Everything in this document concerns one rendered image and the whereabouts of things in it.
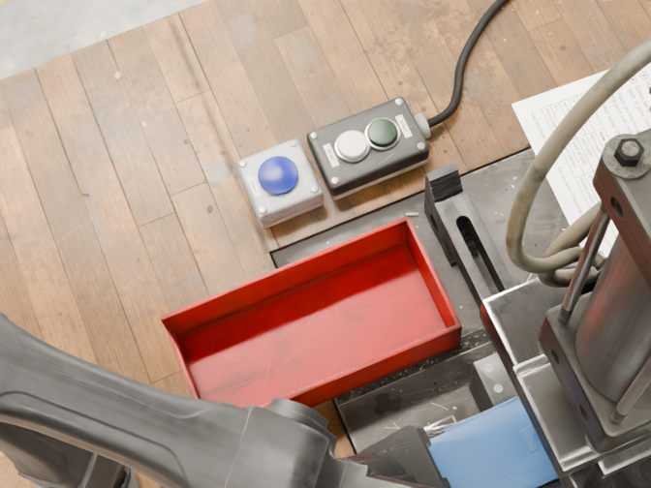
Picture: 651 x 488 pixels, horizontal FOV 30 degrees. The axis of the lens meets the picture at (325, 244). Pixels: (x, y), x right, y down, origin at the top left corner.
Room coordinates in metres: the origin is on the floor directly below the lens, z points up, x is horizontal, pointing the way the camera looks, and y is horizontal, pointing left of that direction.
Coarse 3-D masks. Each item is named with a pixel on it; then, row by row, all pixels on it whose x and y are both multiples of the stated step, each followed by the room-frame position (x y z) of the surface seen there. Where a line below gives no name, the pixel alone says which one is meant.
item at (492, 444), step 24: (504, 408) 0.23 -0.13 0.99; (456, 432) 0.22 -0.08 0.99; (480, 432) 0.21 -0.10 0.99; (504, 432) 0.21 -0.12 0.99; (432, 456) 0.20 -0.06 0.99; (456, 456) 0.20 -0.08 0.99; (480, 456) 0.19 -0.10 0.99; (504, 456) 0.19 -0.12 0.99; (528, 456) 0.19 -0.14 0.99; (456, 480) 0.18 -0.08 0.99; (480, 480) 0.17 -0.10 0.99; (504, 480) 0.17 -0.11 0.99; (528, 480) 0.17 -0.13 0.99
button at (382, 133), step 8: (376, 120) 0.55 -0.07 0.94; (384, 120) 0.55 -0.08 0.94; (368, 128) 0.54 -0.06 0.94; (376, 128) 0.54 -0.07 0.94; (384, 128) 0.54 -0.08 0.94; (392, 128) 0.54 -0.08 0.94; (368, 136) 0.53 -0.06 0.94; (376, 136) 0.53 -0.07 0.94; (384, 136) 0.53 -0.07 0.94; (392, 136) 0.53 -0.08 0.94; (376, 144) 0.52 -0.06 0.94; (384, 144) 0.52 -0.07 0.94
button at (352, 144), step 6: (348, 132) 0.54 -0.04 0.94; (354, 132) 0.54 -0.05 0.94; (342, 138) 0.53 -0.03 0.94; (348, 138) 0.53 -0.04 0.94; (354, 138) 0.53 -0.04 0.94; (360, 138) 0.53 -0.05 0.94; (342, 144) 0.53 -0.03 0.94; (348, 144) 0.53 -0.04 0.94; (354, 144) 0.53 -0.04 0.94; (360, 144) 0.52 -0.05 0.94; (366, 144) 0.52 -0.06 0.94; (342, 150) 0.52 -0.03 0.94; (348, 150) 0.52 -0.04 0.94; (354, 150) 0.52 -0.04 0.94; (360, 150) 0.52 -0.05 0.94; (348, 156) 0.52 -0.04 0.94; (354, 156) 0.51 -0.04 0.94; (360, 156) 0.51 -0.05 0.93
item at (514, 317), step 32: (512, 288) 0.29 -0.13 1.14; (544, 288) 0.28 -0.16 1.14; (512, 320) 0.26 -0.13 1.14; (512, 352) 0.24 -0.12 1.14; (512, 384) 0.21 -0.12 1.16; (544, 384) 0.20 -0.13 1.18; (544, 416) 0.18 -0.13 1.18; (576, 416) 0.17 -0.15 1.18; (544, 448) 0.16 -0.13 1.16; (576, 448) 0.15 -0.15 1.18; (640, 448) 0.15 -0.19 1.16; (576, 480) 0.14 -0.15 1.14; (608, 480) 0.13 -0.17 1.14; (640, 480) 0.13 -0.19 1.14
